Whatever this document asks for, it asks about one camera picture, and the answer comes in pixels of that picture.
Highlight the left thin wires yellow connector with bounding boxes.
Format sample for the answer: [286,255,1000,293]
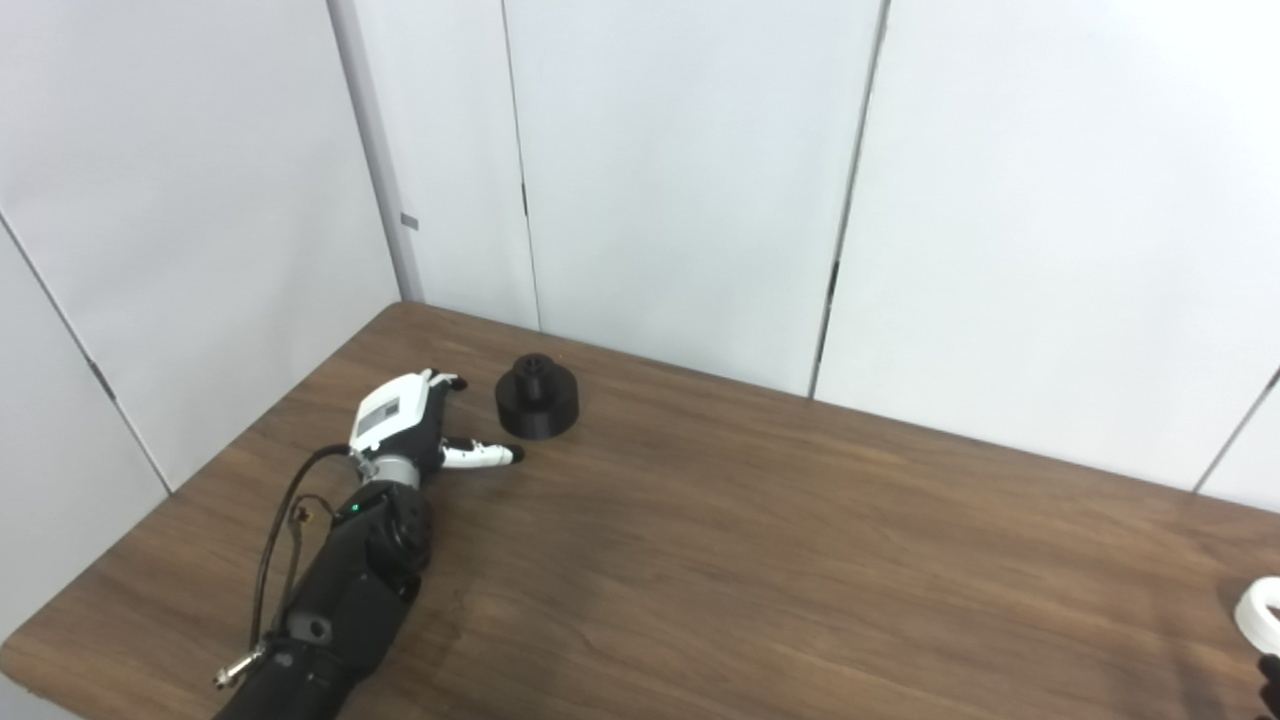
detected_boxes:
[280,494,337,641]

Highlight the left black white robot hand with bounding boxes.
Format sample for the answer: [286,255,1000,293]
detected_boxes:
[348,369,525,488]

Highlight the round black stepped part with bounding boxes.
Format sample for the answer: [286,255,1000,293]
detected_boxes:
[495,354,580,441]

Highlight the white plastic ring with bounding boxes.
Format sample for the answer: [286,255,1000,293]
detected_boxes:
[1233,577,1280,651]

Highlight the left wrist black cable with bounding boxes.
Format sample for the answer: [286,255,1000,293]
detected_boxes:
[212,445,353,691]

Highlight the grey wall corner post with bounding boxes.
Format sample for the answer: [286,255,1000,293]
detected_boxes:
[327,0,426,304]

